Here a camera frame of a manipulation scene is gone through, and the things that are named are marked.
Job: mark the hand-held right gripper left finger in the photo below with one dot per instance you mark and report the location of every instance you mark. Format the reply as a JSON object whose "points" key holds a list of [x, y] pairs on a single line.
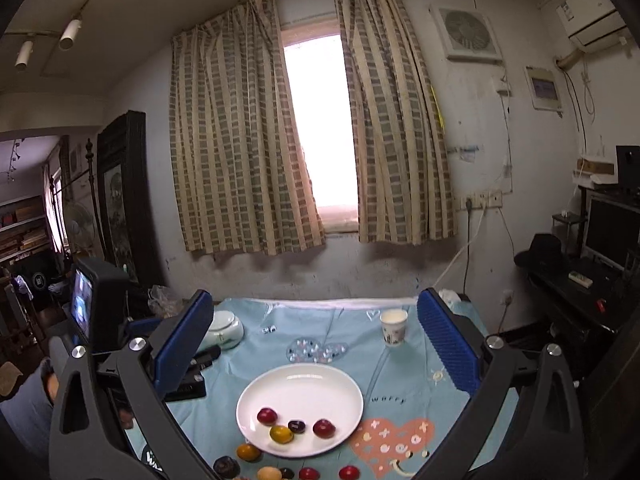
{"points": [[182, 345]]}

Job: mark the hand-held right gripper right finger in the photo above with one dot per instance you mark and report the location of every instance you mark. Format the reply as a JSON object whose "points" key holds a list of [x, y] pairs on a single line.
{"points": [[445, 340]]}

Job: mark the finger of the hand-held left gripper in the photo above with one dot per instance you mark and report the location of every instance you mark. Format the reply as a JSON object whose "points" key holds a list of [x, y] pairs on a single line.
{"points": [[207, 355], [187, 387]]}

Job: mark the dark purple plum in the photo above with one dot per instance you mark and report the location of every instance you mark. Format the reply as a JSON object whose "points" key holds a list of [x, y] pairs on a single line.
{"points": [[286, 473], [296, 426], [226, 466]]}

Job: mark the white round plate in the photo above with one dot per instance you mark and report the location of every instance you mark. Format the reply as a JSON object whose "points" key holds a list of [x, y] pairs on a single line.
{"points": [[300, 390]]}

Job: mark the white ceramic lidded jar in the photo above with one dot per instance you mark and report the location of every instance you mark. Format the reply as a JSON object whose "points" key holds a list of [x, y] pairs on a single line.
{"points": [[227, 330]]}

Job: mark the clear plastic bag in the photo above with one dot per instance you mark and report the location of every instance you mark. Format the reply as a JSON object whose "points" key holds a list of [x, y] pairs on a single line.
{"points": [[162, 301]]}

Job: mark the printed paper cup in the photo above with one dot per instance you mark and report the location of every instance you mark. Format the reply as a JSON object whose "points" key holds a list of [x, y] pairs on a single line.
{"points": [[394, 327]]}

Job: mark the white standing fan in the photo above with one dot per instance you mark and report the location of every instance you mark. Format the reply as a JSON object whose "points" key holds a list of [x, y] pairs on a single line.
{"points": [[80, 225]]}

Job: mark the red plum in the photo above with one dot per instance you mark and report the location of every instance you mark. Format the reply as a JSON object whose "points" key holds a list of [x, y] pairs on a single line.
{"points": [[324, 428], [266, 415]]}

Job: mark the yellow orange round fruit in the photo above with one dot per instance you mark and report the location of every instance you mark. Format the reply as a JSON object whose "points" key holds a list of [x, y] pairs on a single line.
{"points": [[281, 434], [248, 452]]}

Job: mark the light blue printed tablecloth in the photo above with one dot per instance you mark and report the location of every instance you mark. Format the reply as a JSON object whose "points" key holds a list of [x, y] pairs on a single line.
{"points": [[310, 320]]}

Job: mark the dark wooden framed painting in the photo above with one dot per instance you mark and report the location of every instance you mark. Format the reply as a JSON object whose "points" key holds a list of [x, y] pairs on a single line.
{"points": [[125, 200]]}

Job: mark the brown longan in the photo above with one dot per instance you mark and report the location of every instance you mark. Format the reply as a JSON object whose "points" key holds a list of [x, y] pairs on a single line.
{"points": [[268, 474]]}

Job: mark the black desk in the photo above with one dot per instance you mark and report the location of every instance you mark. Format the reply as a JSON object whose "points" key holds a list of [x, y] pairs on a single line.
{"points": [[565, 305]]}

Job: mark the black hat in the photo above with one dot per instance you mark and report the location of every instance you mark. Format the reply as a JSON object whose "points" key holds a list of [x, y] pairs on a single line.
{"points": [[542, 255]]}

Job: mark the white remote control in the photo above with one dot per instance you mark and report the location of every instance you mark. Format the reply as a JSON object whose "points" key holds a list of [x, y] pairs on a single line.
{"points": [[580, 279]]}

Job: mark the red tomato left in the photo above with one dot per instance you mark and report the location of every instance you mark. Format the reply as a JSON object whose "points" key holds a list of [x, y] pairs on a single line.
{"points": [[308, 473]]}

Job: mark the red tomato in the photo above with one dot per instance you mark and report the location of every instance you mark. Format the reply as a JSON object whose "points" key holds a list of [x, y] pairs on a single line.
{"points": [[308, 473], [349, 472]]}

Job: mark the red tomato right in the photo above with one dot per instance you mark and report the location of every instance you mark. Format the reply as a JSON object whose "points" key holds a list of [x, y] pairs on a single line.
{"points": [[349, 472]]}

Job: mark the small black stand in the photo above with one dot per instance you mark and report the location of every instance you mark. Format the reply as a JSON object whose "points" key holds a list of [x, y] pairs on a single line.
{"points": [[567, 222]]}

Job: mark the computer monitor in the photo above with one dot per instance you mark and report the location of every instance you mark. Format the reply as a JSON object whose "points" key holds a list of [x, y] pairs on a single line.
{"points": [[610, 230]]}

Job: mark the striped checked curtain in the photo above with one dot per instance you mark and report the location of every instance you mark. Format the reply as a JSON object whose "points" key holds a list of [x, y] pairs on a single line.
{"points": [[395, 135], [225, 135]]}

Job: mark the window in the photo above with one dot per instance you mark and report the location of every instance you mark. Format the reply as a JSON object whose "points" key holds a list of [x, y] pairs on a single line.
{"points": [[320, 125]]}

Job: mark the white ceiling spotlight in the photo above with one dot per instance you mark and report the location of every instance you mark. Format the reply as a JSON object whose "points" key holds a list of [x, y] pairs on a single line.
{"points": [[23, 54], [70, 34]]}

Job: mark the white electric panel box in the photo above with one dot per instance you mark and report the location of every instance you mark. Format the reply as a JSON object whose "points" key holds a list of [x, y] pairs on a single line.
{"points": [[544, 89]]}

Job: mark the white air conditioner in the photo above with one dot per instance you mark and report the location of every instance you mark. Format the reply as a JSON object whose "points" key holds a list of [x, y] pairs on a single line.
{"points": [[590, 15]]}

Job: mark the wall bookshelf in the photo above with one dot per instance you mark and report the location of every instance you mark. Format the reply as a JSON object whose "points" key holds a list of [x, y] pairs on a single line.
{"points": [[22, 230]]}

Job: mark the white wall socket row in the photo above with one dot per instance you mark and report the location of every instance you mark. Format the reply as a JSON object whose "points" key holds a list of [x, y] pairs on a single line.
{"points": [[482, 199]]}

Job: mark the white wall exhaust fan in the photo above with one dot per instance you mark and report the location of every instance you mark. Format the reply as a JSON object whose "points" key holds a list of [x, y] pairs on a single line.
{"points": [[467, 30]]}

